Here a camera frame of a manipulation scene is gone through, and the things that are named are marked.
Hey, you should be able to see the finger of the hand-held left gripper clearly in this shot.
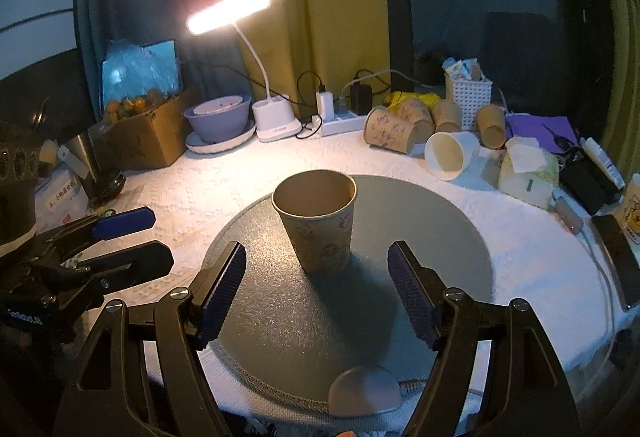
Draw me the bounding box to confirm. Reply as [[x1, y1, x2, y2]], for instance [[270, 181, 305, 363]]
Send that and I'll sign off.
[[39, 205, 157, 259], [70, 240, 175, 302]]

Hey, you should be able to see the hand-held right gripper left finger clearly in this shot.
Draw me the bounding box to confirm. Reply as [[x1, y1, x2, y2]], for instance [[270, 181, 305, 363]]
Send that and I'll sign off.
[[52, 242, 248, 437]]

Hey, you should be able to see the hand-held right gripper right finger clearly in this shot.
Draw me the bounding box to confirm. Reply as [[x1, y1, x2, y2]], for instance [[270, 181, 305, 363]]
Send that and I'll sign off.
[[387, 240, 583, 437]]

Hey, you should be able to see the brown printed paper cup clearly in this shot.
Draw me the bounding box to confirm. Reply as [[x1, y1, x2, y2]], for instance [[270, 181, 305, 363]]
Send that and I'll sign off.
[[396, 97, 435, 143], [271, 170, 359, 274], [363, 106, 417, 153], [431, 99, 464, 134], [474, 104, 507, 150]]

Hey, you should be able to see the white paper cup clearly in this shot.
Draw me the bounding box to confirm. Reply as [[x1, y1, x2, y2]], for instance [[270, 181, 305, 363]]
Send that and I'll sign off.
[[423, 130, 481, 182]]

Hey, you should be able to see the cream bear print cup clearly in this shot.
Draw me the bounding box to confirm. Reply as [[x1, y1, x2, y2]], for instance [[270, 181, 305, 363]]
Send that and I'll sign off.
[[617, 172, 640, 246]]

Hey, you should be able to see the white printed paper sheet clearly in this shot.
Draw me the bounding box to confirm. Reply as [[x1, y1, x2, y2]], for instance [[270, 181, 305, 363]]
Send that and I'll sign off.
[[34, 166, 102, 229]]

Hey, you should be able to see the cardboard box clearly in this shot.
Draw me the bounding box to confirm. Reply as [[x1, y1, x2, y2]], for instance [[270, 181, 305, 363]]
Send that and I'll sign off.
[[92, 86, 202, 170]]

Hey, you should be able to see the grey round mat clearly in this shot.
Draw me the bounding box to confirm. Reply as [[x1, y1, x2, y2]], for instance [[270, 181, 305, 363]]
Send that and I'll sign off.
[[199, 174, 494, 412]]

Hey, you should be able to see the white tablecloth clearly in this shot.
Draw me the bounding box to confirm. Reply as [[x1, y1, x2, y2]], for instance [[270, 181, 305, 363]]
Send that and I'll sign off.
[[30, 116, 632, 434]]

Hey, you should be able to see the grey dome object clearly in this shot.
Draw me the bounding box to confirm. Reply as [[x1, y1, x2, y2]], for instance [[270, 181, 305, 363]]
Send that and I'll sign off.
[[327, 365, 403, 418]]

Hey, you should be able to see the pile of small oranges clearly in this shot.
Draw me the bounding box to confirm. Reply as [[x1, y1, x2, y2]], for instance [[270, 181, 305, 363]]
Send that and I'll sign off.
[[102, 92, 167, 124]]

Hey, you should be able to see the purple bowl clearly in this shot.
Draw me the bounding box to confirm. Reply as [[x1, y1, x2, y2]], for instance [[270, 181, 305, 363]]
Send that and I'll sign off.
[[183, 94, 253, 143]]

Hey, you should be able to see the white plate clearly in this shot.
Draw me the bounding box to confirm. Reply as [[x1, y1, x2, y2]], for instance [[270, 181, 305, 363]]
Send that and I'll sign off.
[[184, 119, 257, 154]]

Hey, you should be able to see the blue plastic bag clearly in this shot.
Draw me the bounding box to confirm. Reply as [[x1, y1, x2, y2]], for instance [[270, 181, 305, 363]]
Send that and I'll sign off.
[[101, 39, 181, 106]]

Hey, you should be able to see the tissue box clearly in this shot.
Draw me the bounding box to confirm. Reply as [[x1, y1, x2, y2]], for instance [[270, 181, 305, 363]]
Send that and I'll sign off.
[[497, 136, 561, 210]]

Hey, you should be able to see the white power strip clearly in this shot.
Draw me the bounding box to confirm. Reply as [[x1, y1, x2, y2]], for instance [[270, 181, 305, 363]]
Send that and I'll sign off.
[[320, 112, 374, 138]]

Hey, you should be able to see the yellow plastic bag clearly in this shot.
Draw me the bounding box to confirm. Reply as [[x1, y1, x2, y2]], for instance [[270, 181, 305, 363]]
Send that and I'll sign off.
[[382, 90, 444, 116]]

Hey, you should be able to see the white woven basket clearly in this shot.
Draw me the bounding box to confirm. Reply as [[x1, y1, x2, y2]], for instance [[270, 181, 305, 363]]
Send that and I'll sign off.
[[444, 71, 494, 130]]

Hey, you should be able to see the black charger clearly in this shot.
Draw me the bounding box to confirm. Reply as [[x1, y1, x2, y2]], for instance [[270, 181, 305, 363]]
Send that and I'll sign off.
[[349, 83, 374, 114]]

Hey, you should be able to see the black pouch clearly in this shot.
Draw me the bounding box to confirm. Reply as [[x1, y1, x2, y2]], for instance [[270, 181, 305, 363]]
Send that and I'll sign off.
[[558, 156, 619, 216]]

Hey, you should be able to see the black phone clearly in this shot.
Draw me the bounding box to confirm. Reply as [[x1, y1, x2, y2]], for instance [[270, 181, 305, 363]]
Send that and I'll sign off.
[[591, 214, 640, 311]]

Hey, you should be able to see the white charger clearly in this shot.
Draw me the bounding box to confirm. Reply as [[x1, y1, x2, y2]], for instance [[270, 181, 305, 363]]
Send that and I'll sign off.
[[315, 90, 335, 120]]

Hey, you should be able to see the purple cloth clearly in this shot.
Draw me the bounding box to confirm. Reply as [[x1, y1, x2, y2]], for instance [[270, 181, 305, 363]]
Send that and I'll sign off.
[[504, 114, 581, 153]]

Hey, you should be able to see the white desk lamp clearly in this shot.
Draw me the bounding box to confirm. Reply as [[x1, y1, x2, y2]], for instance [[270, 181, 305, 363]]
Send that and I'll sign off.
[[185, 0, 304, 144]]

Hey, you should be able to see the bundle of sachets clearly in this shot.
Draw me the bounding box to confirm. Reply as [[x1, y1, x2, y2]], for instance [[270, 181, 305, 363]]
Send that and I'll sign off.
[[442, 57, 486, 82]]

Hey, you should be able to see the white tube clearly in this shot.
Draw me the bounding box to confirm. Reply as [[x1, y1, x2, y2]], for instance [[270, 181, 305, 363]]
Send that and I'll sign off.
[[579, 136, 626, 190]]

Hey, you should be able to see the green curtain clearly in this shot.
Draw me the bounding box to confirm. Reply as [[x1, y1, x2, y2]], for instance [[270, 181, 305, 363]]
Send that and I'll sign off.
[[594, 0, 640, 178]]

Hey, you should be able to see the white charger cable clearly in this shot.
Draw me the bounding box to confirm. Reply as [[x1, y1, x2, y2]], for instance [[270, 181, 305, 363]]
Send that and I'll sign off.
[[342, 69, 447, 98]]

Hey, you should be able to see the black cable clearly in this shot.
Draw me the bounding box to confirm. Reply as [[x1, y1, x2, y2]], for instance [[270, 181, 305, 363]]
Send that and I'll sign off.
[[297, 70, 326, 94]]

